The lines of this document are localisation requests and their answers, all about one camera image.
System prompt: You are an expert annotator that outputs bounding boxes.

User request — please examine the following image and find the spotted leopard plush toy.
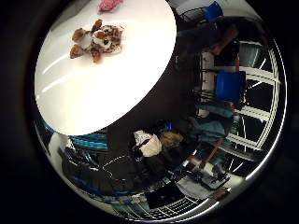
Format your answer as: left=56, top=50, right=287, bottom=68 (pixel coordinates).
left=68, top=18, right=125, bottom=63

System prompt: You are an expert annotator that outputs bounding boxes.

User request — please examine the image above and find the pink plush toy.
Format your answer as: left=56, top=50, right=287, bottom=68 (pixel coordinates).
left=98, top=0, right=124, bottom=14

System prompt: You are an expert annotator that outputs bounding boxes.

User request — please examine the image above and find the white cloth bag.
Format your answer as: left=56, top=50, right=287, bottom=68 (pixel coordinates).
left=134, top=130, right=163, bottom=158

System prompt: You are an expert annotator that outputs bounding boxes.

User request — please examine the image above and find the blue jacket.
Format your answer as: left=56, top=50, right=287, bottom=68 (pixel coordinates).
left=190, top=104, right=235, bottom=144

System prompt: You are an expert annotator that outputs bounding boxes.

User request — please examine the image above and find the white shelving rack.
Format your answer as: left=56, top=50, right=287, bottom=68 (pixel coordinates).
left=194, top=50, right=219, bottom=105

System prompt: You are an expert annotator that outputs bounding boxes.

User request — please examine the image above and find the blue plastic chair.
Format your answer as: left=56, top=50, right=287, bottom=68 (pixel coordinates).
left=204, top=1, right=224, bottom=22
left=214, top=69, right=247, bottom=104

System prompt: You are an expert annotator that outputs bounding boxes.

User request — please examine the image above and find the person in dark clothes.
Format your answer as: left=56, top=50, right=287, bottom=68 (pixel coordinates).
left=176, top=17, right=241, bottom=59

